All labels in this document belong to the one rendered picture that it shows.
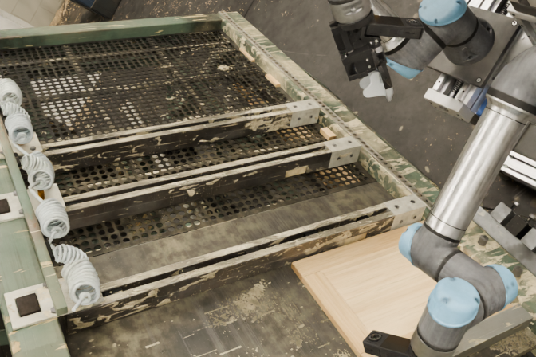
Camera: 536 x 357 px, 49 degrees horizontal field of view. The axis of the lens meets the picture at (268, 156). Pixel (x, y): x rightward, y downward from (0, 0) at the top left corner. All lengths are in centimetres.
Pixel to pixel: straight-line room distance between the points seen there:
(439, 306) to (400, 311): 59
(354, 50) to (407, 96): 202
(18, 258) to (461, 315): 98
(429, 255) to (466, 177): 16
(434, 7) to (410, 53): 14
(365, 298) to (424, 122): 162
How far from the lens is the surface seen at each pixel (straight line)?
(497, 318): 167
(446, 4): 170
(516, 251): 194
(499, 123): 111
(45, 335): 135
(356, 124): 220
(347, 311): 154
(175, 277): 147
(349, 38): 116
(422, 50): 170
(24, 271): 147
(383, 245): 175
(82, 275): 130
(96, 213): 168
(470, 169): 111
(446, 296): 102
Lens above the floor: 257
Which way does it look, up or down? 46 degrees down
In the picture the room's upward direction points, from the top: 62 degrees counter-clockwise
